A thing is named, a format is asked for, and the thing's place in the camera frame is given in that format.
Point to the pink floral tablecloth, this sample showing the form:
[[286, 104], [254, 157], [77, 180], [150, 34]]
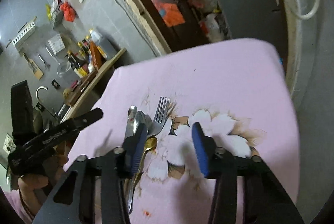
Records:
[[236, 90]]

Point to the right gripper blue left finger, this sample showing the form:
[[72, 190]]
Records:
[[134, 147]]

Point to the chrome sink faucet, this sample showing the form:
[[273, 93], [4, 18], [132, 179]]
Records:
[[45, 100]]

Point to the wooden cutting board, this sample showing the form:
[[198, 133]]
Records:
[[73, 93]]

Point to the silver spoon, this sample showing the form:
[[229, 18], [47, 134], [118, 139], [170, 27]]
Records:
[[130, 121]]

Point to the orange seasoning pouch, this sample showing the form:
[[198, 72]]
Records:
[[95, 56]]

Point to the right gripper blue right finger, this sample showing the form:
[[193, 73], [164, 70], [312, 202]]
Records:
[[205, 147]]

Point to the white wall rack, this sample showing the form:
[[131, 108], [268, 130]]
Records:
[[26, 31]]

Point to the red plastic bag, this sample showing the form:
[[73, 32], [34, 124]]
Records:
[[68, 12]]

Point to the silver fork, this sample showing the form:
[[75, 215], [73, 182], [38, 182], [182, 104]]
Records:
[[160, 117]]

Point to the gold spoon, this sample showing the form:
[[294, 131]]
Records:
[[150, 145]]

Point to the person's left hand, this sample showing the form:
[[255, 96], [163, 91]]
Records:
[[29, 183]]

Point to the dark grey mini fridge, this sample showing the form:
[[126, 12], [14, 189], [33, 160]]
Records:
[[260, 19]]

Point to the large oil jug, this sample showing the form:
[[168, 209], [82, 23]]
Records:
[[103, 45]]

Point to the dark soy sauce bottle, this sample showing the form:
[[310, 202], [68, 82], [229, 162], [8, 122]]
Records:
[[80, 67]]

